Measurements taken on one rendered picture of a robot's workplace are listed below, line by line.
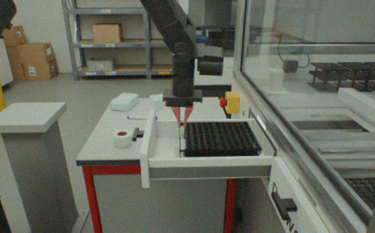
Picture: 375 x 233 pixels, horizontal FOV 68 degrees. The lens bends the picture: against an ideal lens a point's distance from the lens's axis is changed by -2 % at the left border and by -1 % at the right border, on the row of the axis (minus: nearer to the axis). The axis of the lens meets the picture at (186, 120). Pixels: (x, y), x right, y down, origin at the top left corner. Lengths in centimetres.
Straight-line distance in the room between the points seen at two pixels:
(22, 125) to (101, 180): 50
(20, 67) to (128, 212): 438
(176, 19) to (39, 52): 459
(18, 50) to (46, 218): 383
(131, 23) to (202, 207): 419
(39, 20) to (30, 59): 70
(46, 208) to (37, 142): 40
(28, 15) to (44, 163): 420
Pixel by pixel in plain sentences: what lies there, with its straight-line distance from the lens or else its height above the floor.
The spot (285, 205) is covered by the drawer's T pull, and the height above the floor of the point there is 91.
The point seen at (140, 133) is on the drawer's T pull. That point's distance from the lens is 82.
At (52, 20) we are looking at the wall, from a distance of 537.
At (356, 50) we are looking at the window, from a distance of 48.
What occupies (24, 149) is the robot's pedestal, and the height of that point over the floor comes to 61.
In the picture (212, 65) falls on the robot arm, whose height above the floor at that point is 112.
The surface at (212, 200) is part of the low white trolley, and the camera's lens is 112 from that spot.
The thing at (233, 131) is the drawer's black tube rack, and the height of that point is 90.
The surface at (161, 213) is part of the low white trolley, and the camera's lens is 116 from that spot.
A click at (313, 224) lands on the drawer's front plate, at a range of 54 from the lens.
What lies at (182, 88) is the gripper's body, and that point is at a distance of 70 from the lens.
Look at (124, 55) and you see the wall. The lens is 512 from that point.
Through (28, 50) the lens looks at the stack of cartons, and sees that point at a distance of 519.
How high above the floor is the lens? 128
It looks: 24 degrees down
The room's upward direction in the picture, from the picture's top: straight up
